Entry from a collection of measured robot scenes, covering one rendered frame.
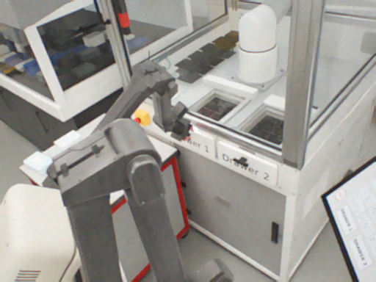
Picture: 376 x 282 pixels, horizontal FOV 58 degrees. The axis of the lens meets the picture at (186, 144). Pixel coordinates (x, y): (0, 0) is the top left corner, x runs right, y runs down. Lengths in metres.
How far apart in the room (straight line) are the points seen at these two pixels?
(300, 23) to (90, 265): 0.82
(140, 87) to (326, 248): 1.70
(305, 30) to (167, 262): 0.74
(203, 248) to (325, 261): 0.72
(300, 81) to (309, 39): 0.14
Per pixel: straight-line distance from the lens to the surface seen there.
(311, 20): 1.05
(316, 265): 2.22
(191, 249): 2.26
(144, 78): 0.90
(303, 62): 1.09
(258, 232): 1.83
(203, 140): 1.56
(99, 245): 0.52
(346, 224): 1.14
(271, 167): 1.39
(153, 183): 0.43
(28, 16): 1.91
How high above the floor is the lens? 1.88
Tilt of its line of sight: 39 degrees down
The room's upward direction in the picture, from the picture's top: 9 degrees counter-clockwise
